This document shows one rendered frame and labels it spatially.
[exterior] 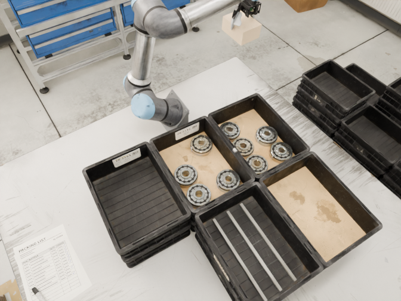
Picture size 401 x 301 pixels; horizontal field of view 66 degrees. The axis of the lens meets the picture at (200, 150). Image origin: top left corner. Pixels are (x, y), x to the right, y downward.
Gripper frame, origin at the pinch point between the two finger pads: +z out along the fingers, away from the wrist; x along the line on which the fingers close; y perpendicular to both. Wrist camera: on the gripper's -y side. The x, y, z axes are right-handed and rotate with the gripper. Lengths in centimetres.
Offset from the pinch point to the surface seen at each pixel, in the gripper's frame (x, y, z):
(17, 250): -137, 28, 40
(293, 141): -14, 60, 21
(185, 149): -55, 32, 27
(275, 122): -13, 46, 21
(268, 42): 124, -81, 110
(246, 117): -19.2, 32.9, 27.2
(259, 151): -28, 52, 27
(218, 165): -48, 48, 27
